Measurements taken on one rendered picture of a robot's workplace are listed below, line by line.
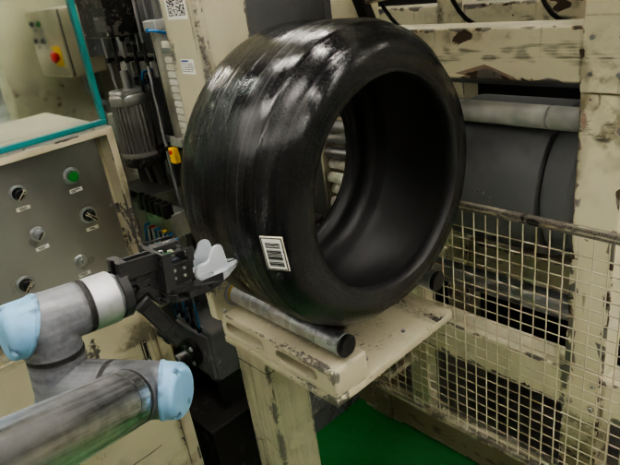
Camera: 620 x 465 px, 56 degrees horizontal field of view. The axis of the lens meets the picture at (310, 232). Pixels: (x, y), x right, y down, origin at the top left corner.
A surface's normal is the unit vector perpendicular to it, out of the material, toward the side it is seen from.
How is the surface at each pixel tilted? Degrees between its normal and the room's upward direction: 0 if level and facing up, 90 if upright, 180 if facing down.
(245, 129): 57
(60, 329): 86
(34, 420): 37
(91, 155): 90
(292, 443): 90
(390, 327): 0
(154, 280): 90
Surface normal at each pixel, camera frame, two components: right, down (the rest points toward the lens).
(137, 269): 0.69, 0.22
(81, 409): 0.69, -0.70
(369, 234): -0.53, -0.51
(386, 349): -0.13, -0.90
